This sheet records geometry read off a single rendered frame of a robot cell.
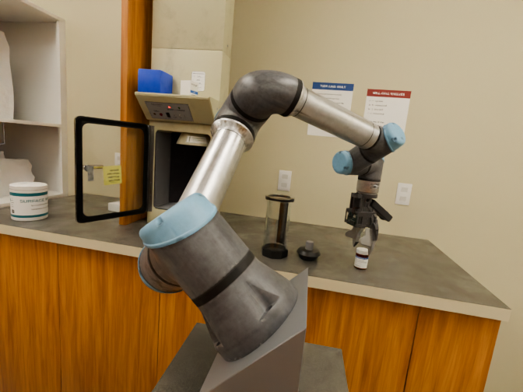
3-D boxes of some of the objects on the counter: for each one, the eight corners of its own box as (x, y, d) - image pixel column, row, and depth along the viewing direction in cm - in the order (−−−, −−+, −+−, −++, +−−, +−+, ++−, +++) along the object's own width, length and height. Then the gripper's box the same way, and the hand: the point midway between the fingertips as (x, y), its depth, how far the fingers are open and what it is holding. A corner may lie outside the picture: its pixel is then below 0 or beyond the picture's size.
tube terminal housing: (172, 211, 164) (178, 64, 151) (228, 219, 158) (239, 67, 146) (146, 222, 140) (151, 47, 127) (211, 232, 134) (222, 50, 121)
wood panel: (172, 204, 180) (183, -55, 157) (177, 205, 180) (188, -55, 156) (118, 224, 133) (122, -144, 109) (124, 225, 132) (130, -145, 109)
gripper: (342, 189, 108) (335, 244, 111) (368, 196, 95) (358, 259, 98) (362, 190, 111) (354, 243, 114) (390, 197, 97) (380, 257, 101)
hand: (363, 247), depth 107 cm, fingers open, 8 cm apart
